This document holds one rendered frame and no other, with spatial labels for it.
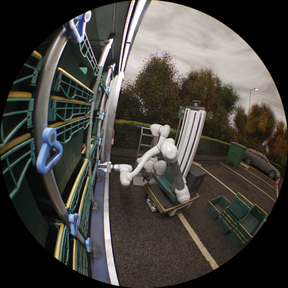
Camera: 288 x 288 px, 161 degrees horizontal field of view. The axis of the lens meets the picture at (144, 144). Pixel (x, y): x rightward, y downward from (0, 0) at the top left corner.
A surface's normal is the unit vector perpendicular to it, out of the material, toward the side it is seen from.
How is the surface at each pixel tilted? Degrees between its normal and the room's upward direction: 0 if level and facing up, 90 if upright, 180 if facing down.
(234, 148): 94
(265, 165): 83
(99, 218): 0
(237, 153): 94
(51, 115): 90
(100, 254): 0
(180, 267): 0
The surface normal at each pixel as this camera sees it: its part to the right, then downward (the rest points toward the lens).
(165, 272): 0.19, -0.94
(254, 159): -0.92, -0.22
